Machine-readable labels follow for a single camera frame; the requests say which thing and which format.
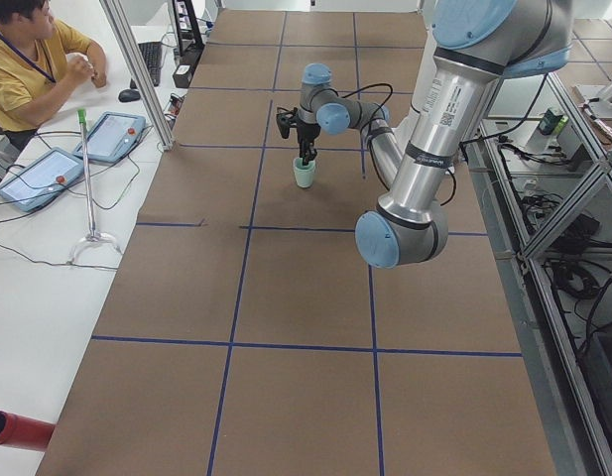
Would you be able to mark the far blue teach pendant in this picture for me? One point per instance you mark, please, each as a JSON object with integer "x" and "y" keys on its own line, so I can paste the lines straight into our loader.
{"x": 113, "y": 135}

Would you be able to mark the brown paper table cover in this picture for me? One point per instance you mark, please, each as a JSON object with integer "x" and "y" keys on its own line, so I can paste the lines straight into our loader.
{"x": 244, "y": 335}

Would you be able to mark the green drink carton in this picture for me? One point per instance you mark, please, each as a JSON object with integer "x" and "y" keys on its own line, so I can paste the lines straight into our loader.
{"x": 553, "y": 121}

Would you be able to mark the near blue teach pendant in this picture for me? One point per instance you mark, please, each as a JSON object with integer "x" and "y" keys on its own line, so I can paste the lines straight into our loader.
{"x": 39, "y": 183}

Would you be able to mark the man in yellow shirt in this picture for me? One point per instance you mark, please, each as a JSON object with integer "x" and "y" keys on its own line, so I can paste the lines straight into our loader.
{"x": 42, "y": 62}

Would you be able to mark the blue teach pendant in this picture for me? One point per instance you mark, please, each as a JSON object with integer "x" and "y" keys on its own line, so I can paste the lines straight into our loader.
{"x": 113, "y": 135}
{"x": 39, "y": 183}

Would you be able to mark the black keyboard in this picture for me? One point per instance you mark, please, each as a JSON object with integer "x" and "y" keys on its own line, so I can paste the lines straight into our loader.
{"x": 152, "y": 56}

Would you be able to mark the aluminium frame post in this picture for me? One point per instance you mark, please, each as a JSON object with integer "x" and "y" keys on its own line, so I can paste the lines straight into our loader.
{"x": 129, "y": 48}

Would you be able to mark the red cylinder tube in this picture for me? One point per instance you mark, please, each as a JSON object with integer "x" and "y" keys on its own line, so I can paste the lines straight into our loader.
{"x": 22, "y": 432}

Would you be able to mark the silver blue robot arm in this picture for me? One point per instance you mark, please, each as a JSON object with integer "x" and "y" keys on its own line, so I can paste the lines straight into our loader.
{"x": 476, "y": 43}

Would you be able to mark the black box with label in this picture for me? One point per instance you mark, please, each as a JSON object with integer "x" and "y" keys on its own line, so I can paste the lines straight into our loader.
{"x": 182, "y": 76}

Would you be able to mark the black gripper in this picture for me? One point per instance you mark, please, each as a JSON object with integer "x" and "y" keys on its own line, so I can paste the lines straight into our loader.
{"x": 306, "y": 133}

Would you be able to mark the black computer mouse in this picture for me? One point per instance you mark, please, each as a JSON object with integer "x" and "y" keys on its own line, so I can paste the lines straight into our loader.
{"x": 129, "y": 95}

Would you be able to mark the green cup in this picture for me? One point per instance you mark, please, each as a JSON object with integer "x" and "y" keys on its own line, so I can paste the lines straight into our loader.
{"x": 302, "y": 165}
{"x": 304, "y": 179}

